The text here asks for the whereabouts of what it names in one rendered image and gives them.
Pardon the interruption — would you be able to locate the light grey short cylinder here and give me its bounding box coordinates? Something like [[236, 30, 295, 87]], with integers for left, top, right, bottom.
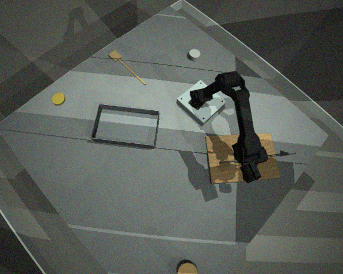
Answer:
[[188, 49, 200, 61]]

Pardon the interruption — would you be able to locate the wooden board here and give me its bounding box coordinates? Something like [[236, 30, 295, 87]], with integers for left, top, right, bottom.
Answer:
[[205, 133, 281, 184]]

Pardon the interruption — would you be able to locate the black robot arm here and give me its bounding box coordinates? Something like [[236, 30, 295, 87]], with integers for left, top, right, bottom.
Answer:
[[189, 71, 268, 183]]

